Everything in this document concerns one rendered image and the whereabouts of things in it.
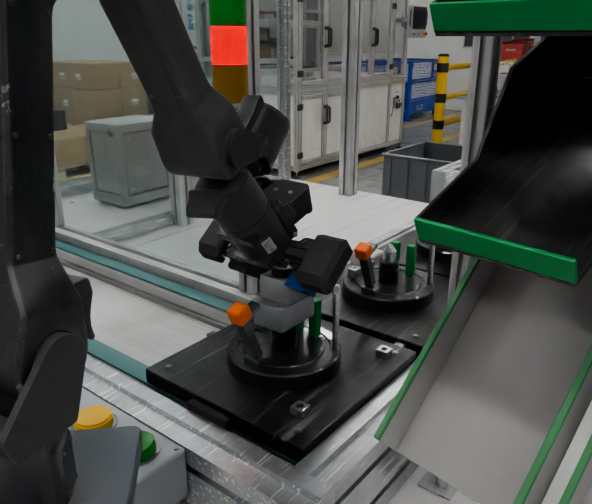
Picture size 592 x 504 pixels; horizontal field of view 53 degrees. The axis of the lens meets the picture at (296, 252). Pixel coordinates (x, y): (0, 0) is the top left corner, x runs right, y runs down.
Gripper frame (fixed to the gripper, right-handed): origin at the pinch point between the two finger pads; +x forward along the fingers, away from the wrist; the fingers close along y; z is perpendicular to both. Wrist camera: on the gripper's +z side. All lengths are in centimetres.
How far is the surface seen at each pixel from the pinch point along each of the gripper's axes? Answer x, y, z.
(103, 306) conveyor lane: 13.8, 41.0, -9.5
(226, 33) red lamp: -15.2, 17.4, 23.9
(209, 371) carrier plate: 3.5, 5.4, -13.7
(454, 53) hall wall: 659, 431, 818
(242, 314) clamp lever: -4.5, -0.9, -8.1
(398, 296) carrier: 20.4, -4.1, 10.4
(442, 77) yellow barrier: 419, 270, 491
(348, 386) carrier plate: 8.1, -9.6, -7.9
